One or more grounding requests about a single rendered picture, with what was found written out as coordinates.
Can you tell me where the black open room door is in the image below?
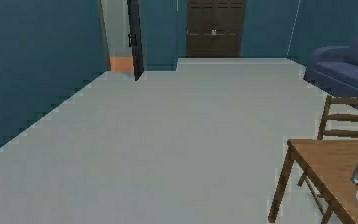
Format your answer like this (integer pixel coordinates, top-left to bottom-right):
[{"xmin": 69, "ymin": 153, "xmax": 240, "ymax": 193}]
[{"xmin": 126, "ymin": 0, "xmax": 145, "ymax": 82}]

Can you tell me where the dark brown panelled door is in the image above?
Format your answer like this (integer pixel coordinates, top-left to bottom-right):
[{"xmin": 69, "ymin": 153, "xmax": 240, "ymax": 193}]
[{"xmin": 185, "ymin": 0, "xmax": 247, "ymax": 59}]

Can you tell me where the brown wooden table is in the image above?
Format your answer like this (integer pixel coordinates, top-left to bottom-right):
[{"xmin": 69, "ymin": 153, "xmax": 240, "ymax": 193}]
[{"xmin": 267, "ymin": 138, "xmax": 358, "ymax": 224}]

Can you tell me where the brown wooden chair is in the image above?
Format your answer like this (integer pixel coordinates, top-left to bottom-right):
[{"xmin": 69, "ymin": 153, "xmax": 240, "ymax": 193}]
[{"xmin": 297, "ymin": 94, "xmax": 358, "ymax": 215}]

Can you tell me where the blue sofa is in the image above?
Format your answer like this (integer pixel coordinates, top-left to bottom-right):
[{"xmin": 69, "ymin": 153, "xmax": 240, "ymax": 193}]
[{"xmin": 303, "ymin": 34, "xmax": 358, "ymax": 114}]

